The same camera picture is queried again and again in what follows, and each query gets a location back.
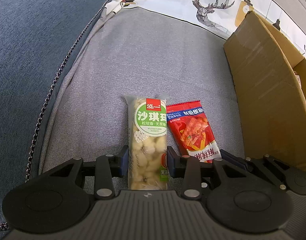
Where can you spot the blue fabric sofa armrest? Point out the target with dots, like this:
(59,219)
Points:
(39,41)

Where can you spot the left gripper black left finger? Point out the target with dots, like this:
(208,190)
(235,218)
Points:
(121,162)

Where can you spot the brown cardboard box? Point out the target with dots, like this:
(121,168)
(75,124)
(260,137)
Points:
(269,75)

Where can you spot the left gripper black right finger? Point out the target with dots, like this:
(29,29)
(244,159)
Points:
(178,164)

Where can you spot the small red spicy snack pack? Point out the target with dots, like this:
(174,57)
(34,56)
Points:
(192,131)

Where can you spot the pale rice-crisp snack pack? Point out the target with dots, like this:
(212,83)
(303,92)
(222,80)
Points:
(147,119)

